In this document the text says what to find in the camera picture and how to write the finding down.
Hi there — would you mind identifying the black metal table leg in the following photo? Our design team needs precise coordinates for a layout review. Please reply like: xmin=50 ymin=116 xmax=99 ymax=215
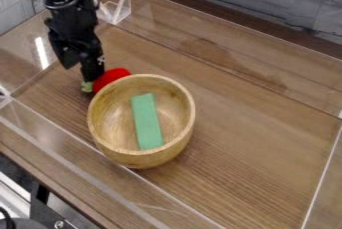
xmin=30 ymin=183 xmax=74 ymax=229

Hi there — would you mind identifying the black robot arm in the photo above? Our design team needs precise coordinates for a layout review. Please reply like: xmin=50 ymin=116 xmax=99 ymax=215
xmin=45 ymin=0 xmax=105 ymax=82

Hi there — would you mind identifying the green rectangular block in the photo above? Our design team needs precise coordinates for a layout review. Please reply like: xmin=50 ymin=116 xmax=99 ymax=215
xmin=131 ymin=93 xmax=165 ymax=150

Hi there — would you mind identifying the round wooden bowl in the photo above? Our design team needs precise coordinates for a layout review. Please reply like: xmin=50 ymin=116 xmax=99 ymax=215
xmin=87 ymin=74 xmax=197 ymax=169

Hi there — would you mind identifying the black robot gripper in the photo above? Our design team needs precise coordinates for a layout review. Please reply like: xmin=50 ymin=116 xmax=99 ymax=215
xmin=45 ymin=2 xmax=106 ymax=82

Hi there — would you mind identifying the red plush fruit green stem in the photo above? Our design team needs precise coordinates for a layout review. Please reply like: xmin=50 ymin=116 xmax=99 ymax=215
xmin=82 ymin=68 xmax=131 ymax=93

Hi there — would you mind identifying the black cable under table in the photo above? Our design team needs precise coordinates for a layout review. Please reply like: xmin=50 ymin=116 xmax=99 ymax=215
xmin=0 ymin=206 xmax=18 ymax=229

